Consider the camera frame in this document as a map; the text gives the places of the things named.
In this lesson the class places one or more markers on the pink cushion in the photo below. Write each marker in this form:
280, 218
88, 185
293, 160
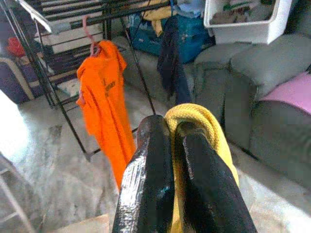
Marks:
291, 94

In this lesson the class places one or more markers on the black metal drying rack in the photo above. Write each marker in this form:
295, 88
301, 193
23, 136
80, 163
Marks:
73, 131

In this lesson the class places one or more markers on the yellow shirt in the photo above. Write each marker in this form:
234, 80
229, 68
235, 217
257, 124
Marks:
194, 111

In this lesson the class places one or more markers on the red plush toy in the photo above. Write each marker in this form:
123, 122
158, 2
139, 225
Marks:
15, 47

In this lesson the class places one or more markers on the grey-green sofa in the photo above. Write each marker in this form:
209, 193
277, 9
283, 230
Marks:
267, 136

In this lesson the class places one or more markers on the dark navy garment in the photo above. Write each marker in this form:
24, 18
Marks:
172, 60

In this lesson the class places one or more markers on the purple armchair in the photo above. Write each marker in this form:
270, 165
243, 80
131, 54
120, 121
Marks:
9, 82

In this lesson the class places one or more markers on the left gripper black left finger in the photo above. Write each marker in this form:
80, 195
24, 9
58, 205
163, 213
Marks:
145, 182

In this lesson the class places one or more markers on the white laundry bin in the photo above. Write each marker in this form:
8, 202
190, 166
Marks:
243, 31

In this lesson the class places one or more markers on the big blue bag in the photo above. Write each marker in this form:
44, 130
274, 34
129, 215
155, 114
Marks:
194, 36

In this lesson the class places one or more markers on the brown folded clothes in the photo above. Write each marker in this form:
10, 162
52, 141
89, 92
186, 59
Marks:
233, 17

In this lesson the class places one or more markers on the pink hanger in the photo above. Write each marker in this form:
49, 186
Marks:
85, 26

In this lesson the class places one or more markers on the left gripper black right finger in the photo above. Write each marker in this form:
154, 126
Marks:
209, 189

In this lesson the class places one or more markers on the orange shirt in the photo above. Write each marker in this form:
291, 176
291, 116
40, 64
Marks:
104, 97

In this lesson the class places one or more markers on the mustard yellow garment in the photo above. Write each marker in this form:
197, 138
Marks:
158, 21

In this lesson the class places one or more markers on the light blue towel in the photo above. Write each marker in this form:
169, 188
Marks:
192, 8

